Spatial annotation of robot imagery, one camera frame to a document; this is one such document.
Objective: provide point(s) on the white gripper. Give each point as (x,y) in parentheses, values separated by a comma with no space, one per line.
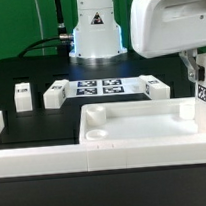
(161,27)

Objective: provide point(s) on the white desk top tray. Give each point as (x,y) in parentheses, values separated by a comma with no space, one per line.
(140,120)

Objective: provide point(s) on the marker tag sheet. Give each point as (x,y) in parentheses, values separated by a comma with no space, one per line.
(104,87)

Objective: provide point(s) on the white front rail barrier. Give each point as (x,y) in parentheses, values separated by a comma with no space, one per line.
(83,158)

